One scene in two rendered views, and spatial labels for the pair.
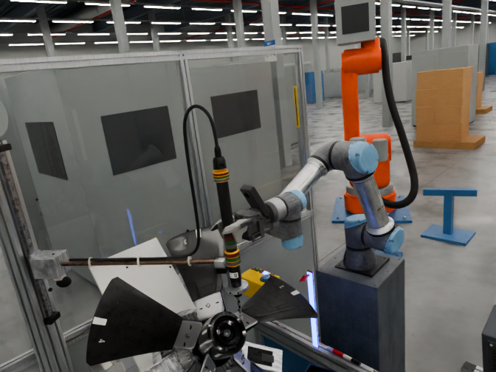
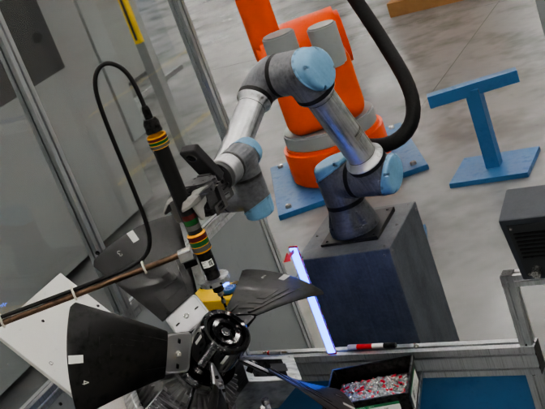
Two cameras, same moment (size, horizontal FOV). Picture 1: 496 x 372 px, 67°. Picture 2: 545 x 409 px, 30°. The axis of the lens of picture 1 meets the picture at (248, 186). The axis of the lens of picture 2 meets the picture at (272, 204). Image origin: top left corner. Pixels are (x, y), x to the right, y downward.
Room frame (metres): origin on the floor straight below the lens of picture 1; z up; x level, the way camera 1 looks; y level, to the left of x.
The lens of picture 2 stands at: (-1.08, 0.41, 2.18)
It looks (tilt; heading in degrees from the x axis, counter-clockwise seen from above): 20 degrees down; 346
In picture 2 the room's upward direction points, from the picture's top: 20 degrees counter-clockwise
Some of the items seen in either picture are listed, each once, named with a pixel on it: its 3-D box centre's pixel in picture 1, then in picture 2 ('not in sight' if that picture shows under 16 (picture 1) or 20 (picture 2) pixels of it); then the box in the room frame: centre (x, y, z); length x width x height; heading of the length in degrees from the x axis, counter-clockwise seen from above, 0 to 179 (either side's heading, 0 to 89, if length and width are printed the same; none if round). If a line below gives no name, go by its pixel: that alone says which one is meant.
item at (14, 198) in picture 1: (28, 238); not in sight; (1.16, 0.73, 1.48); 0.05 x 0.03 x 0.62; 167
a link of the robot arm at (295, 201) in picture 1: (288, 204); (240, 159); (1.19, -0.13, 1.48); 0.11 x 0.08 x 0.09; 132
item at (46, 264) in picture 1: (49, 263); not in sight; (1.15, 0.68, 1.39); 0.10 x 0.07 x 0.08; 77
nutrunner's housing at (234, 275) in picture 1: (228, 225); (182, 201); (1.01, 0.07, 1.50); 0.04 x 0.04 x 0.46
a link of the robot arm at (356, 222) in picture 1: (359, 229); (338, 178); (1.58, -0.48, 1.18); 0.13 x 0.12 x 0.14; 35
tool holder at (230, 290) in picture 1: (232, 274); (203, 264); (1.01, 0.08, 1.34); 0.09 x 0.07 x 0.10; 77
